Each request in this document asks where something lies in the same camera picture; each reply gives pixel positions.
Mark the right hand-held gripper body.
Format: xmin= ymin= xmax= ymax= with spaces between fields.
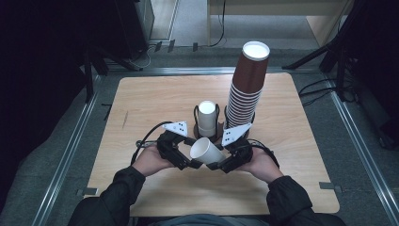
xmin=220 ymin=122 xmax=254 ymax=174

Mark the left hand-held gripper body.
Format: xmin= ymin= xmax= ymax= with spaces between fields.
xmin=156 ymin=121 xmax=189 ymax=171

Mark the white disposable cup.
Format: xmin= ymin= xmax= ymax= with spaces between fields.
xmin=189 ymin=137 xmax=227 ymax=166

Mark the dark wooden cup holder rack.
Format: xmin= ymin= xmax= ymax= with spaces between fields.
xmin=192 ymin=104 xmax=257 ymax=144

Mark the stack of white paper cups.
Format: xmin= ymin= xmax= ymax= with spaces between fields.
xmin=197 ymin=100 xmax=218 ymax=138

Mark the stack of brown paper cups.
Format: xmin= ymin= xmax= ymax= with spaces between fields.
xmin=225 ymin=40 xmax=271 ymax=130

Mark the person's right hand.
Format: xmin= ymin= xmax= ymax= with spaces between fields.
xmin=238 ymin=146 xmax=280 ymax=185

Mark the person's left hand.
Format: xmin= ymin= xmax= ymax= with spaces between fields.
xmin=131 ymin=145 xmax=174 ymax=177

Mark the black metal stand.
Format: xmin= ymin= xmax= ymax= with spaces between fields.
xmin=81 ymin=46 xmax=144 ymax=105

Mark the black cabinet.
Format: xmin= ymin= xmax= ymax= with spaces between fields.
xmin=116 ymin=0 xmax=154 ymax=60

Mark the black tripod stand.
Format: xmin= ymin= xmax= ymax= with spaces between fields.
xmin=281 ymin=0 xmax=399 ymax=102

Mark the light wooden desk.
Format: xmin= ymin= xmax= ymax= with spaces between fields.
xmin=206 ymin=0 xmax=356 ymax=48

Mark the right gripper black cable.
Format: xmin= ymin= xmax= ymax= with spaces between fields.
xmin=247 ymin=138 xmax=280 ymax=169

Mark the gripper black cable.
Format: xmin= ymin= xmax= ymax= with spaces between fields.
xmin=247 ymin=138 xmax=280 ymax=169
xmin=130 ymin=121 xmax=173 ymax=166

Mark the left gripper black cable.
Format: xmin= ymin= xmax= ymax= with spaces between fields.
xmin=130 ymin=121 xmax=173 ymax=166

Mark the metal floor rail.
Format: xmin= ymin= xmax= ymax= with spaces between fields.
xmin=326 ymin=74 xmax=399 ymax=225
xmin=103 ymin=65 xmax=327 ymax=75
xmin=31 ymin=73 xmax=102 ymax=226

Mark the white floor cable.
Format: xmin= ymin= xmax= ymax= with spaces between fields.
xmin=130 ymin=45 xmax=153 ymax=70

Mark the black floor cable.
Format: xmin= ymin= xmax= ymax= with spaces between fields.
xmin=300 ymin=89 xmax=357 ymax=107
xmin=298 ymin=78 xmax=338 ymax=95

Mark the grey table bracket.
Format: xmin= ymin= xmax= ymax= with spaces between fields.
xmin=76 ymin=186 xmax=99 ymax=197
xmin=319 ymin=182 xmax=343 ymax=193

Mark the black hanging cable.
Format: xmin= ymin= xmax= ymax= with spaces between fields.
xmin=209 ymin=0 xmax=228 ymax=48

